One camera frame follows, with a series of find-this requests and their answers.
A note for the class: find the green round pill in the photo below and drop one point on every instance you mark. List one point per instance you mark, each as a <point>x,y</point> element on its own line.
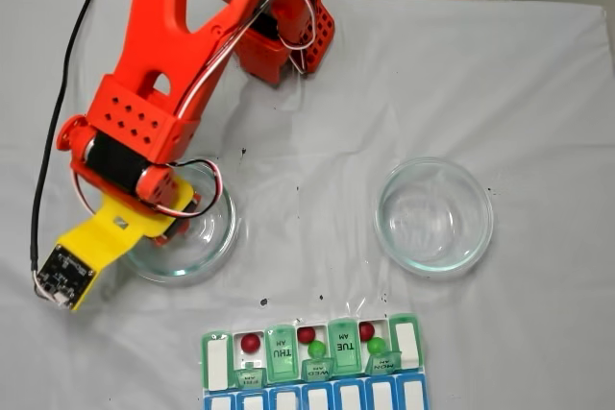
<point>317,349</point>
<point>376,345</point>

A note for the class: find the circuit board camera yellow mount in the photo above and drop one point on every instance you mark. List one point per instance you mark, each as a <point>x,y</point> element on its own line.
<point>67,271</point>

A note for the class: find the weekly pill organizer box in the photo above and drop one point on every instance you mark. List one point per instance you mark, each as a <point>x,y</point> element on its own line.
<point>278,352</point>

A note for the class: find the clear glass bowl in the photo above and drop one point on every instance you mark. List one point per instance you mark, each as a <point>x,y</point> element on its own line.
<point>408,247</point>
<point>211,247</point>

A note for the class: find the red round pill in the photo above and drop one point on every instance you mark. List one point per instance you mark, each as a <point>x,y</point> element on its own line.
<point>366,330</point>
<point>306,334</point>
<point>250,343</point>

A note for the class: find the white tablecloth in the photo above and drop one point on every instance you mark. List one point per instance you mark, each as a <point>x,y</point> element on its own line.
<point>384,93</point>

